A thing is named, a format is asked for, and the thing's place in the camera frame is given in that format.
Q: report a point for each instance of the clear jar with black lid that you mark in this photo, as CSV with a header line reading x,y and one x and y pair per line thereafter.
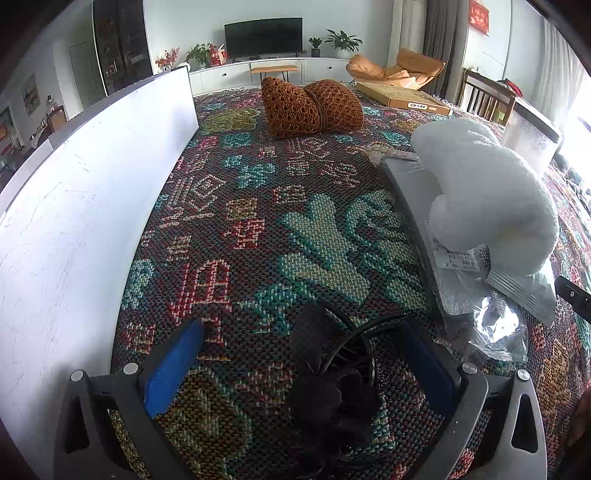
x,y
528,134

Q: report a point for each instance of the orange lounge chair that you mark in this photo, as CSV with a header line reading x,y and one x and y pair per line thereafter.
x,y
401,67

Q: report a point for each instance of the white fluffy towel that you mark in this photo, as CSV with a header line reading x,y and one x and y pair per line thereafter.
x,y
489,194

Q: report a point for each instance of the red flowers in vase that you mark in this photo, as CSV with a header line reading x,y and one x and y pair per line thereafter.
x,y
166,60

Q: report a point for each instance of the large green potted plant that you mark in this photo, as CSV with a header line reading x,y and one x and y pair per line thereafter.
x,y
344,39

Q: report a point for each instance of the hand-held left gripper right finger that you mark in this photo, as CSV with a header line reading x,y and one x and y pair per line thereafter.
x,y
427,369

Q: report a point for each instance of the red wall hanging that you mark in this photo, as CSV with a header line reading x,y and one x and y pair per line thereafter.
x,y
479,16

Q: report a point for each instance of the brown knit rolled cloth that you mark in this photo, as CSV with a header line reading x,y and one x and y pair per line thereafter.
x,y
309,108

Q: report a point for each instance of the black fluffy headband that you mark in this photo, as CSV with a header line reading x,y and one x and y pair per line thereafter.
x,y
332,397

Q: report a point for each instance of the grey curtain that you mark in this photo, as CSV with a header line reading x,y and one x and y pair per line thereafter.
x,y
443,37

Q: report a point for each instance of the wooden slatted chair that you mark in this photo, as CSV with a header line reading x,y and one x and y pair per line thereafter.
x,y
485,97

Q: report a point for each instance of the cluster of bottles and jars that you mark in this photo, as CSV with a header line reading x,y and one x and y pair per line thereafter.
x,y
577,184

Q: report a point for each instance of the patterned woven blanket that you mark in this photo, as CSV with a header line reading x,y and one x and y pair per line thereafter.
x,y
277,184

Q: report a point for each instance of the white board panel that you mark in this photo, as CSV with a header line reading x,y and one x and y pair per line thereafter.
x,y
69,230

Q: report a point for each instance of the bushy green potted plant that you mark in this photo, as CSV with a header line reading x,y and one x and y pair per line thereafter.
x,y
199,55

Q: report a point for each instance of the flat yellow cardboard box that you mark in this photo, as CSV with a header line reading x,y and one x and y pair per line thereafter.
x,y
401,97

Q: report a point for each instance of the white sheer curtain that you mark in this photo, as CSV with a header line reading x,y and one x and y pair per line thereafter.
x,y
554,69

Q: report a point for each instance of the framed wall picture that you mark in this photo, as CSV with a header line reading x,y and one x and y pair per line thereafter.
x,y
30,94

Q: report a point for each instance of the clear plastic bag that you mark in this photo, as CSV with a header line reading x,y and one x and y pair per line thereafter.
x,y
498,332

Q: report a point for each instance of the black television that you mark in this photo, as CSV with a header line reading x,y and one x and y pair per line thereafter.
x,y
263,37

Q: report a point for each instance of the wooden stool with metal legs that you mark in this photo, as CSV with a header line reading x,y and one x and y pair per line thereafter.
x,y
274,69

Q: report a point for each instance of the white television cabinet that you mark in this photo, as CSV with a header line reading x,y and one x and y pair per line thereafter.
x,y
231,76

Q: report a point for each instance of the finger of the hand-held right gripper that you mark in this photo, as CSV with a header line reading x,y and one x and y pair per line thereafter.
x,y
575,297

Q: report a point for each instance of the small green potted plant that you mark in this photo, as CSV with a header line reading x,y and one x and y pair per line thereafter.
x,y
315,46

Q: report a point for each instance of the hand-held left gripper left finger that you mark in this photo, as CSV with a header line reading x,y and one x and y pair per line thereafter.
x,y
171,364

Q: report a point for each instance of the dark glass display cabinet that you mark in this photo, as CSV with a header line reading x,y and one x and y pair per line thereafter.
x,y
122,46

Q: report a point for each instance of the red gift bag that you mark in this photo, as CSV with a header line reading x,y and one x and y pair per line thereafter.
x,y
218,55

